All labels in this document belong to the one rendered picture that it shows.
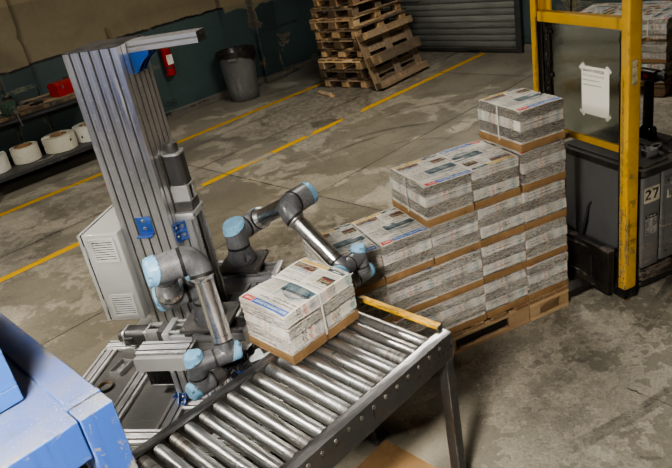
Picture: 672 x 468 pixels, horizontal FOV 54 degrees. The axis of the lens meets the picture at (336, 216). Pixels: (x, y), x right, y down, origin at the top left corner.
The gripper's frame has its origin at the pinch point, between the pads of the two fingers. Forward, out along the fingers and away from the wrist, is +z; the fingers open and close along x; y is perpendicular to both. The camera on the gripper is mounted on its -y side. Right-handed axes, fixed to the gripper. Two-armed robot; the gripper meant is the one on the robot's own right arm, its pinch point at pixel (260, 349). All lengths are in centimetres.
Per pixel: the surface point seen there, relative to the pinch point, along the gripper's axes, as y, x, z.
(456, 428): -45, -62, 44
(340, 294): 18.3, -23.3, 28.6
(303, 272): 24.9, -5.3, 26.3
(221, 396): 1.8, -11.7, -28.9
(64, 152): -52, 605, 170
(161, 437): 2, -11, -55
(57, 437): 76, -82, -99
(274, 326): 17.3, -14.8, -0.4
